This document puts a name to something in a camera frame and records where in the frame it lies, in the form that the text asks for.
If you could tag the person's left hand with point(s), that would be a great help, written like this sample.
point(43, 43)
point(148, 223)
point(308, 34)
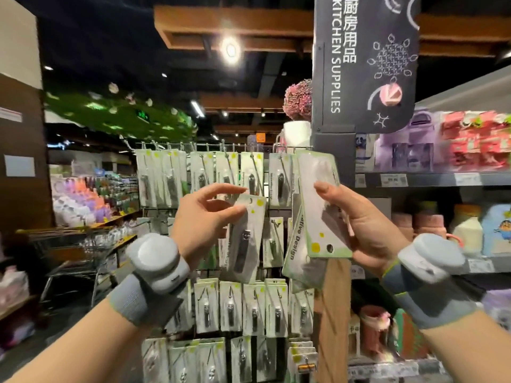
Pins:
point(199, 223)

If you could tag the person's right hand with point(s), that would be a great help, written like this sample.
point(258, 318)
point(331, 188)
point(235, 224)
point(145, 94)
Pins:
point(367, 231)

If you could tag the white carded nail clipper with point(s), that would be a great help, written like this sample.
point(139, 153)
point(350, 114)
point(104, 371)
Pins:
point(299, 263)
point(243, 243)
point(323, 211)

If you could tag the rows of hung nail clipper packs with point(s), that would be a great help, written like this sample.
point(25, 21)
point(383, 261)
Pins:
point(231, 307)

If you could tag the person's right forearm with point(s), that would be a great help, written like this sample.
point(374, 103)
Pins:
point(471, 355)

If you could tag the grey kitchenware shelf unit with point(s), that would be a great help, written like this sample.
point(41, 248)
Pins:
point(431, 179)

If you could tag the wooden laundry shelf unit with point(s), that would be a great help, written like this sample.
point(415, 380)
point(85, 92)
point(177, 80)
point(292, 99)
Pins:
point(104, 223)

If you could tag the pink mugs on shelf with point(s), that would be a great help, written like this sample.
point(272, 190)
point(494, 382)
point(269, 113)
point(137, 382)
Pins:
point(374, 327)

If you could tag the empty silver shopping cart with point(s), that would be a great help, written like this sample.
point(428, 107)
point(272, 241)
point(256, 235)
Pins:
point(80, 251)

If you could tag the wooden detergent shelf unit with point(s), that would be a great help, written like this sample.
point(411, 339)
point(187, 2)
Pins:
point(14, 303)

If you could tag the pink ceramic mug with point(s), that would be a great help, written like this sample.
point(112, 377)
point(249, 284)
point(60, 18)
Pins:
point(403, 225)
point(433, 223)

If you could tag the grey wrist tracker band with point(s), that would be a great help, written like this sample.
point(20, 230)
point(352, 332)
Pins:
point(156, 267)
point(431, 271)

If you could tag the purple boxed appliance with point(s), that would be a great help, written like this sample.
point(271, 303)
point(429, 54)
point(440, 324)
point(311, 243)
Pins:
point(407, 143)

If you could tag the cream white jug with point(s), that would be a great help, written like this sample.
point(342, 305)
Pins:
point(467, 231)

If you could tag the row of pastel laundry bottles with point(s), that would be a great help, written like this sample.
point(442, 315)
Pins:
point(80, 203)

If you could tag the blue cartoon box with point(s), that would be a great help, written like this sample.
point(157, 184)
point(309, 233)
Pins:
point(497, 231)

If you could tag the green hanging ceiling decor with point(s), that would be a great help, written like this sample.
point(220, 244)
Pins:
point(120, 115)

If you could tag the row of pink red packs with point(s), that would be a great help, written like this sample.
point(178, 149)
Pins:
point(475, 143)

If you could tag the pink flowers in white pot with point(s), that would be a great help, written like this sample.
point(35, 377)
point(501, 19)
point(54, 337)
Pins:
point(298, 103)

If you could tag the round ceiling lamp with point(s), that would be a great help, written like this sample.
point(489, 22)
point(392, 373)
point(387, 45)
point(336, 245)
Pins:
point(231, 50)

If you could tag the dark hanging aisle sign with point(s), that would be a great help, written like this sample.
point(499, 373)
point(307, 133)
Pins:
point(363, 43)

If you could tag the wooden pillar panel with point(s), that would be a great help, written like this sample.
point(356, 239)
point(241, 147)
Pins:
point(24, 155)

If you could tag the wooden post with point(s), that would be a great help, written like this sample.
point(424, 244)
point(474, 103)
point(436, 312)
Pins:
point(334, 323)

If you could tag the wooden ceiling frame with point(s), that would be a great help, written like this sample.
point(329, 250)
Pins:
point(239, 24)

